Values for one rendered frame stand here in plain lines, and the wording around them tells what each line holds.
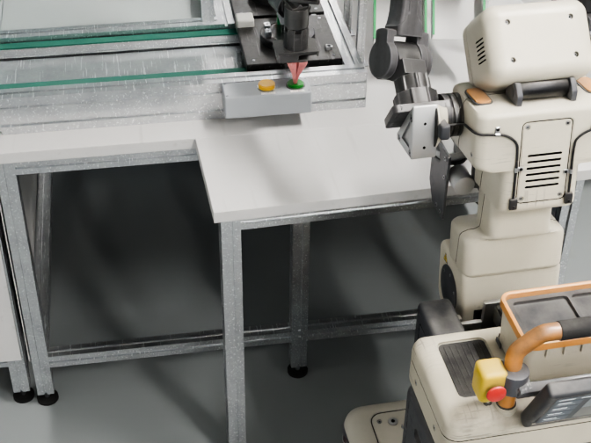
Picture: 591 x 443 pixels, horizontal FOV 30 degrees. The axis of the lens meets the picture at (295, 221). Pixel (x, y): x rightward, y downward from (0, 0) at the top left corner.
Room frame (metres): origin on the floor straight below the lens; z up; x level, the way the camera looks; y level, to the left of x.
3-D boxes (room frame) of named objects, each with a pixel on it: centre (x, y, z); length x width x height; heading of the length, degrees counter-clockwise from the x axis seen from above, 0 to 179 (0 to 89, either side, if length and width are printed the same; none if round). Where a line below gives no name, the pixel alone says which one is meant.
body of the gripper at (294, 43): (2.30, 0.01, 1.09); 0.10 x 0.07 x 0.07; 99
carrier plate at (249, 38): (2.51, 0.03, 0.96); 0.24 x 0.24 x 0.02; 10
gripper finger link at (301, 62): (2.30, 0.02, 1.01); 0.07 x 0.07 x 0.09; 9
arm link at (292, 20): (2.30, 0.01, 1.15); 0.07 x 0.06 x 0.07; 26
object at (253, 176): (2.36, -0.19, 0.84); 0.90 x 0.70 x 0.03; 102
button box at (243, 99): (2.29, 0.07, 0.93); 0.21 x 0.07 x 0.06; 100
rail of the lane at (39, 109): (2.32, 0.27, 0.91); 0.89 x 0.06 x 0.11; 100
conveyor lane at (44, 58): (2.49, 0.33, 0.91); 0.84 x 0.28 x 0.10; 100
